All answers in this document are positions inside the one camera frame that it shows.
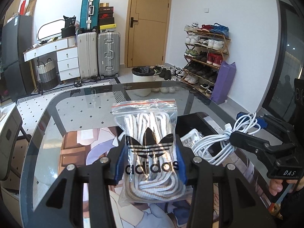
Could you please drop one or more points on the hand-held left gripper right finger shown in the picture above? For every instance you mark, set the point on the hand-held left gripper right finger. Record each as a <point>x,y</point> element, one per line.
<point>182,168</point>

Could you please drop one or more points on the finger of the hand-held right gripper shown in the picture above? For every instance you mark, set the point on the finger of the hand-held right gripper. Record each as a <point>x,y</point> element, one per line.
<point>247,141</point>
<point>261,121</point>

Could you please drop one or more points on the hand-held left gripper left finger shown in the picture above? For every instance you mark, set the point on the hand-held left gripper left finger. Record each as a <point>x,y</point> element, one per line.
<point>118,166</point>

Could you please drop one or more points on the black storage box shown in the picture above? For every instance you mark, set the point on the black storage box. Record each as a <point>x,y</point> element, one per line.
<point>190,123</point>

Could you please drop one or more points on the zip bag of white shoelaces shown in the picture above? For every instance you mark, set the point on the zip bag of white shoelaces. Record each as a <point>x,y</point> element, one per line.
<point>147,128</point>

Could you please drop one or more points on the person's right hand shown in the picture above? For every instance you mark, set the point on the person's right hand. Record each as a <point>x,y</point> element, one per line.
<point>276,186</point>

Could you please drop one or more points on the printed table mat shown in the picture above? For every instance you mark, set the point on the printed table mat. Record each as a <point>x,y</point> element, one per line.
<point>95,147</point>

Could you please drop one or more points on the white printed packet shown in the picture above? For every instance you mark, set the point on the white printed packet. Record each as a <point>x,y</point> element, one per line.
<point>190,137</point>

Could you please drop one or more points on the purple bag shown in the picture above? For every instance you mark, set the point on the purple bag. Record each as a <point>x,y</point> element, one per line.
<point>223,85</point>

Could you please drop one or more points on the dark glass door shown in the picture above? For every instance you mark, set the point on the dark glass door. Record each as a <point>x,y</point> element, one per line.
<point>285,52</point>

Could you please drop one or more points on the wooden shoe rack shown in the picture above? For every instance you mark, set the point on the wooden shoe rack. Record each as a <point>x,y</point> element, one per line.
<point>225,47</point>

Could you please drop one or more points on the rows of racked sneakers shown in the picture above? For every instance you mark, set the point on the rows of racked sneakers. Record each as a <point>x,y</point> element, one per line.
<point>204,59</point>

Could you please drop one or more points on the white trash bin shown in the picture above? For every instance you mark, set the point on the white trash bin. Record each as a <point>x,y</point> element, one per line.
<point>142,76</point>

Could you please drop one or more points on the pile of loose shoes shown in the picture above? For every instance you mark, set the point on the pile of loose shoes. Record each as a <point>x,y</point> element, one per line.
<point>166,76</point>

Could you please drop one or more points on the silver suitcase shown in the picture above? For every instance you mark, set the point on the silver suitcase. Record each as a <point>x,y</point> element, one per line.
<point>109,54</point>

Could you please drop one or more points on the white vanity desk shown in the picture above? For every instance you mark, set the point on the white vanity desk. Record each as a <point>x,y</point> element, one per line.
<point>67,64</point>

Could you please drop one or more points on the woven laundry basket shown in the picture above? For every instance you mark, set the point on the woven laundry basket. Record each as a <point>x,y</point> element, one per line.
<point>47,76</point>

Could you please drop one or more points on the white suitcase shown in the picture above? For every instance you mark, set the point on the white suitcase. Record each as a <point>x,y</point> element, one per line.
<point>87,54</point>

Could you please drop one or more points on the wooden door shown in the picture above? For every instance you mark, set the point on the wooden door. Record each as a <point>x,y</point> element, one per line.
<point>149,28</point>

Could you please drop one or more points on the black fabric bin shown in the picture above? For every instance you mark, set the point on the black fabric bin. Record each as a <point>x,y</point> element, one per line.
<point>68,32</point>

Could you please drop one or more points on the stack of shoe boxes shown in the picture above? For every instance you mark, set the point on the stack of shoe boxes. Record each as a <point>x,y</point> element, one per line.
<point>106,17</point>

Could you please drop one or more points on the black bag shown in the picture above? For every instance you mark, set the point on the black bag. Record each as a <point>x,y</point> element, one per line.
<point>69,22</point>

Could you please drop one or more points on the oval mirror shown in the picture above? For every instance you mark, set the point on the oval mirror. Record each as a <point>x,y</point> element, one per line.
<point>49,29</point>

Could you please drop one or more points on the dark grey fridge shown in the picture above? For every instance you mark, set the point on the dark grey fridge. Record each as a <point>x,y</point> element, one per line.
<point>16,52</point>

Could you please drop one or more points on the teal suitcase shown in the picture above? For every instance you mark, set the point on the teal suitcase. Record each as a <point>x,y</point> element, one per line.
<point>89,14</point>

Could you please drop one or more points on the cardboard box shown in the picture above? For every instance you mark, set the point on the cardboard box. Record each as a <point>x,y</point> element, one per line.
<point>30,7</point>

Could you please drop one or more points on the red box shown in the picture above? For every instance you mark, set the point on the red box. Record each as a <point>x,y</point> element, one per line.
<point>22,7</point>

